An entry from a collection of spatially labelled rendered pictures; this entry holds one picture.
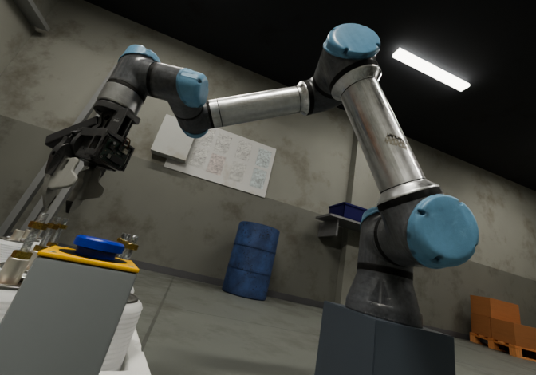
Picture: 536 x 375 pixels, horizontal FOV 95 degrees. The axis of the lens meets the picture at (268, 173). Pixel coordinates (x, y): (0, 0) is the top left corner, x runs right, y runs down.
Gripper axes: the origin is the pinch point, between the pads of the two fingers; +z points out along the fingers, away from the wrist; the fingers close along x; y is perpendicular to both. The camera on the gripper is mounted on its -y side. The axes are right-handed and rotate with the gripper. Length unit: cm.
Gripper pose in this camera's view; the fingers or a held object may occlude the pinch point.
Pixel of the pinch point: (58, 202)
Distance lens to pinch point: 58.3
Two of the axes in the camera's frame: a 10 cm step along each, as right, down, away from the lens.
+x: 2.2, 4.0, 8.9
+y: 9.5, 1.2, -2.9
